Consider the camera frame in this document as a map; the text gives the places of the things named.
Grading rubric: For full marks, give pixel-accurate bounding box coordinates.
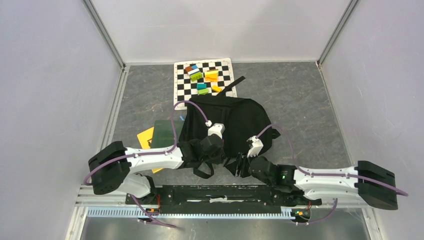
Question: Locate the slotted cable duct rail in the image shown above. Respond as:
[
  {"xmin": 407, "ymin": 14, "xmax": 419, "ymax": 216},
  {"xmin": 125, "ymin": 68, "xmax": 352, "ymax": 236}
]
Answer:
[{"xmin": 86, "ymin": 206, "xmax": 295, "ymax": 220}]

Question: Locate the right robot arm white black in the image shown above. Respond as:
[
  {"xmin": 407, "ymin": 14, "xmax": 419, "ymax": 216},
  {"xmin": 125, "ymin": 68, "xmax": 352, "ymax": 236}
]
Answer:
[{"xmin": 224, "ymin": 154, "xmax": 398, "ymax": 211}]

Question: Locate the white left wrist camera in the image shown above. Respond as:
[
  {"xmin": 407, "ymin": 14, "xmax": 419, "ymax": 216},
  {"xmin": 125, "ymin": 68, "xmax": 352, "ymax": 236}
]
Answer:
[{"xmin": 205, "ymin": 120, "xmax": 225, "ymax": 139}]

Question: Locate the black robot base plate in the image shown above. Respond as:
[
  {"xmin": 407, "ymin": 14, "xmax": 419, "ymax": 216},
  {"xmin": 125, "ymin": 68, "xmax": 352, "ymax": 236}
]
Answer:
[{"xmin": 137, "ymin": 184, "xmax": 322, "ymax": 214}]

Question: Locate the dark green book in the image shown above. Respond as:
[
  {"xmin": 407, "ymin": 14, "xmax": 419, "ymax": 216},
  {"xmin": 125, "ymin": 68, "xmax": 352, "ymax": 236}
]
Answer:
[{"xmin": 150, "ymin": 120, "xmax": 175, "ymax": 149}]

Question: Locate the black white chessboard mat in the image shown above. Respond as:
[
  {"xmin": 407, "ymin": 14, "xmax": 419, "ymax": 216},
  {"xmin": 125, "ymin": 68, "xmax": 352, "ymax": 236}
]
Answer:
[{"xmin": 173, "ymin": 58, "xmax": 236, "ymax": 104}]

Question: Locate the yellow orange block stack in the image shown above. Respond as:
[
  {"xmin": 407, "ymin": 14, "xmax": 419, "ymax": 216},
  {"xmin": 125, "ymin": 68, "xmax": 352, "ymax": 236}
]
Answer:
[{"xmin": 203, "ymin": 69, "xmax": 219, "ymax": 82}]

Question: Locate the green toy block stack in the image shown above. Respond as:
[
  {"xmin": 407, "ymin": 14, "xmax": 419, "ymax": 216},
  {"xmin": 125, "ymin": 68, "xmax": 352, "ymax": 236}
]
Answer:
[{"xmin": 189, "ymin": 72, "xmax": 203, "ymax": 82}]

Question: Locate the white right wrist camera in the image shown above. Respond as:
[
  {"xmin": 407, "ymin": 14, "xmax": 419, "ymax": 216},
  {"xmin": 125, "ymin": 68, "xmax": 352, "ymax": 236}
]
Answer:
[{"xmin": 247, "ymin": 135, "xmax": 264, "ymax": 158}]

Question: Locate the small yellow toy block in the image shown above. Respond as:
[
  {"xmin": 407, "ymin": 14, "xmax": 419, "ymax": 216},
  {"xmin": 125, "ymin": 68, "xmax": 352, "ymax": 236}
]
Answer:
[{"xmin": 211, "ymin": 86, "xmax": 222, "ymax": 93}]

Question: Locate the black student backpack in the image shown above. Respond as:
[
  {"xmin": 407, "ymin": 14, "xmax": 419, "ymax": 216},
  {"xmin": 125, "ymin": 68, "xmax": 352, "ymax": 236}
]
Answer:
[{"xmin": 177, "ymin": 87, "xmax": 281, "ymax": 179}]

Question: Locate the brown blue white block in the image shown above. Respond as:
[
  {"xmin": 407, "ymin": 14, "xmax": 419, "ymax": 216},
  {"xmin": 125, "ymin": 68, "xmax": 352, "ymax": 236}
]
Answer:
[{"xmin": 184, "ymin": 65, "xmax": 200, "ymax": 76}]

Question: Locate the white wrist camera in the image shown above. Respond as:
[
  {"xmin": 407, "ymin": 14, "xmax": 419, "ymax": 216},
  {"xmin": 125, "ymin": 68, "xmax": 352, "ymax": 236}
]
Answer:
[
  {"xmin": 247, "ymin": 135, "xmax": 264, "ymax": 158},
  {"xmin": 205, "ymin": 120, "xmax": 225, "ymax": 139}
]

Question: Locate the yellow book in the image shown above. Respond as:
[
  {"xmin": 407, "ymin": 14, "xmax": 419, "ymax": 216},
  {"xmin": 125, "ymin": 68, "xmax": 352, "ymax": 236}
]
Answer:
[{"xmin": 136, "ymin": 126, "xmax": 165, "ymax": 175}]

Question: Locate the teal toy block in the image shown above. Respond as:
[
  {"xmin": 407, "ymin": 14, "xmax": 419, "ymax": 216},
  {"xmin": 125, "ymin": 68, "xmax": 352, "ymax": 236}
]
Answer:
[{"xmin": 196, "ymin": 83, "xmax": 207, "ymax": 90}]

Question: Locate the light green toy block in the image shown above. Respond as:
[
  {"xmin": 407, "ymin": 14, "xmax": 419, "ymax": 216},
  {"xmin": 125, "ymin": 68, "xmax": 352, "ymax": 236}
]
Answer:
[{"xmin": 197, "ymin": 88, "xmax": 210, "ymax": 95}]

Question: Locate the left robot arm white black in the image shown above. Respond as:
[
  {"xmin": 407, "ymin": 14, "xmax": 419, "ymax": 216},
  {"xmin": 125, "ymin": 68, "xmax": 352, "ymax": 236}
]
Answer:
[{"xmin": 84, "ymin": 134, "xmax": 224, "ymax": 204}]

